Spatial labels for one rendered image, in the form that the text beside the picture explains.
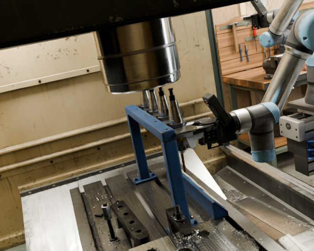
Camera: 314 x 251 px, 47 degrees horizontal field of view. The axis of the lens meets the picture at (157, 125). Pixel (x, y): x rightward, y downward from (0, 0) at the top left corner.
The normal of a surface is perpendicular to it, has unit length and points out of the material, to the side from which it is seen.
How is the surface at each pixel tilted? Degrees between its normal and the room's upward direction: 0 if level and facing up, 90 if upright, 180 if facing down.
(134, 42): 90
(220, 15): 90
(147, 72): 90
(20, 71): 90
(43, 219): 24
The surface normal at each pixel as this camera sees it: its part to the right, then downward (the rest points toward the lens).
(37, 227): -0.04, -0.77
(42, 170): 0.31, 0.21
